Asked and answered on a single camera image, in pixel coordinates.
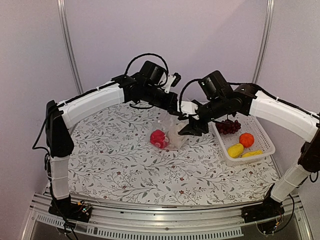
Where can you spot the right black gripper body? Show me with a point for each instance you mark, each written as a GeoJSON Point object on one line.
{"type": "Point", "coordinates": [217, 108]}

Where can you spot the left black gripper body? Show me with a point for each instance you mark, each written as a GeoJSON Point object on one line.
{"type": "Point", "coordinates": [151, 96]}

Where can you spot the white cauliflower toy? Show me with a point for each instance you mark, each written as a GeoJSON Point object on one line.
{"type": "Point", "coordinates": [176, 129]}

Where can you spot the clear zip top bag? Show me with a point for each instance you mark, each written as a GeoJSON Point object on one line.
{"type": "Point", "coordinates": [166, 123]}

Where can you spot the red bell pepper toy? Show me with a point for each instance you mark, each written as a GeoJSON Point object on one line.
{"type": "Point", "coordinates": [159, 139]}

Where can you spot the orange pumpkin toy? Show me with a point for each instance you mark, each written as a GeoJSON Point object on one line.
{"type": "Point", "coordinates": [246, 139]}

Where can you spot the yellow lemon toy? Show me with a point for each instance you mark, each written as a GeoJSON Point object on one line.
{"type": "Point", "coordinates": [235, 150]}

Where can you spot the yellow banana toy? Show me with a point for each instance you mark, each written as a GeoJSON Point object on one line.
{"type": "Point", "coordinates": [252, 153]}

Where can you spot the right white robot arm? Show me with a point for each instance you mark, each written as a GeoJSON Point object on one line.
{"type": "Point", "coordinates": [250, 99]}

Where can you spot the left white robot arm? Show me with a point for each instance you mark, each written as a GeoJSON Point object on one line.
{"type": "Point", "coordinates": [64, 115]}

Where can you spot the dark red grapes toy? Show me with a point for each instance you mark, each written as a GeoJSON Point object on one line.
{"type": "Point", "coordinates": [228, 126]}

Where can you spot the white perforated plastic basket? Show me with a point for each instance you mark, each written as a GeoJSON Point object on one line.
{"type": "Point", "coordinates": [251, 125]}

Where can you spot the floral patterned table mat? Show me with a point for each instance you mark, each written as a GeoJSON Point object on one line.
{"type": "Point", "coordinates": [112, 160]}

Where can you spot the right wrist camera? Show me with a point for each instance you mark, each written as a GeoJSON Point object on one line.
{"type": "Point", "coordinates": [189, 108]}

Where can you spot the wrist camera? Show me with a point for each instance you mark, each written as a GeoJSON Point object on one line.
{"type": "Point", "coordinates": [171, 81]}
{"type": "Point", "coordinates": [189, 108]}

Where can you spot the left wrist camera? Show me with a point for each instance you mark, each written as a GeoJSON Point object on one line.
{"type": "Point", "coordinates": [171, 81]}

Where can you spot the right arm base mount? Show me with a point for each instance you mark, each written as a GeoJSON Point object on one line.
{"type": "Point", "coordinates": [269, 211]}

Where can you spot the aluminium front rail frame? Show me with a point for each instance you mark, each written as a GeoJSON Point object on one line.
{"type": "Point", "coordinates": [116, 220]}

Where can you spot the left aluminium corner post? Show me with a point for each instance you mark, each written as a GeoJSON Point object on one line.
{"type": "Point", "coordinates": [61, 6]}

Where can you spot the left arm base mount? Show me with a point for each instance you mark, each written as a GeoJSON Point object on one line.
{"type": "Point", "coordinates": [69, 210]}

